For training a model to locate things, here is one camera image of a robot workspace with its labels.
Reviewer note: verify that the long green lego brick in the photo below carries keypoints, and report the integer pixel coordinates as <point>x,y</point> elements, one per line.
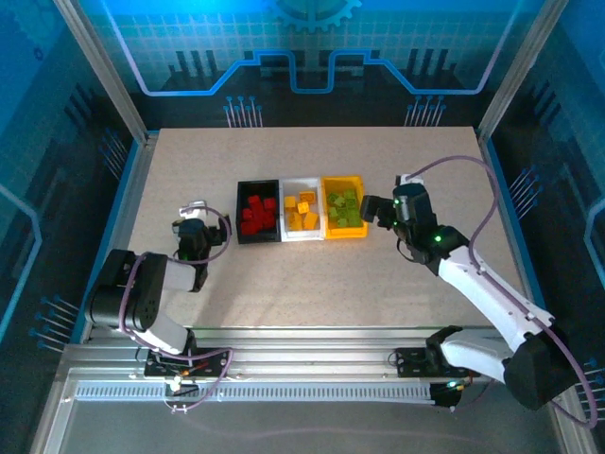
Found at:
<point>336,215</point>

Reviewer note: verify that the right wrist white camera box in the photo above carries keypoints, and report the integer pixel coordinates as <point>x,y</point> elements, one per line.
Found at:
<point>405,180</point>

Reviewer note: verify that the aluminium front beam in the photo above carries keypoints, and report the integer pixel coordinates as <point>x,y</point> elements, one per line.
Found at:
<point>307,350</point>

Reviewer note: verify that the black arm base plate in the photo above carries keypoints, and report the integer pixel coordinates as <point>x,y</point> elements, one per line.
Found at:
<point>406,361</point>
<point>212,360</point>

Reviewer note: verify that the red lego brick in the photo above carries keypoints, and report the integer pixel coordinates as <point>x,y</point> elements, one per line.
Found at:
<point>247,215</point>
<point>268,220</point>
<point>270,204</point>
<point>254,201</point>
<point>249,229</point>

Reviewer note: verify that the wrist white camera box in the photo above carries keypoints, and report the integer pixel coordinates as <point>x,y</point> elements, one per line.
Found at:
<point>193,211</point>
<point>405,180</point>

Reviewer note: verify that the yellow storage bin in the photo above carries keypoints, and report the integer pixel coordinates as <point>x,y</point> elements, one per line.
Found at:
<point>347,233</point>

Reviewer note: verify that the aluminium blue table side rail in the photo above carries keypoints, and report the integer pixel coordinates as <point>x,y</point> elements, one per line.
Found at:
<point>124,213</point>

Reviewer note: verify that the black controller box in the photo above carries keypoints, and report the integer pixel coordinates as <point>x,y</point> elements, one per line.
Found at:
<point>444,397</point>

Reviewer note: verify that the aluminium frame post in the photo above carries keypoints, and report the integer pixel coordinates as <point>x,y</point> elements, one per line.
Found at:
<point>106,71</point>
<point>522,71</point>

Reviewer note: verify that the grey metal bottom panel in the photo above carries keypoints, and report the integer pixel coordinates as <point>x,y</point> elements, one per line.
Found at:
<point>307,425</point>

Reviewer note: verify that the white storage bin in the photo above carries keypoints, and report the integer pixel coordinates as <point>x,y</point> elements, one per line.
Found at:
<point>295,184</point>

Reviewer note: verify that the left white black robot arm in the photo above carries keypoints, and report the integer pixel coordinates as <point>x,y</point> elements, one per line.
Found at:
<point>127,293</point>

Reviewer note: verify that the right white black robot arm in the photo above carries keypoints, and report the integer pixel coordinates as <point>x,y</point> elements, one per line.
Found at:
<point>487,298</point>

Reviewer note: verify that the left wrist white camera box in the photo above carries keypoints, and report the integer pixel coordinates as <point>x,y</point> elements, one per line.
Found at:
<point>193,211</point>

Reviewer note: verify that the yellow lego brick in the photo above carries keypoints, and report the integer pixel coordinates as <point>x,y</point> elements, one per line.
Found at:
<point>303,207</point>
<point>289,202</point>
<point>310,220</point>
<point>307,195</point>
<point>295,221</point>

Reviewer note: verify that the black storage bin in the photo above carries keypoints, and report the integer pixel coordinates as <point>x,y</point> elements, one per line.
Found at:
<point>260,239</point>

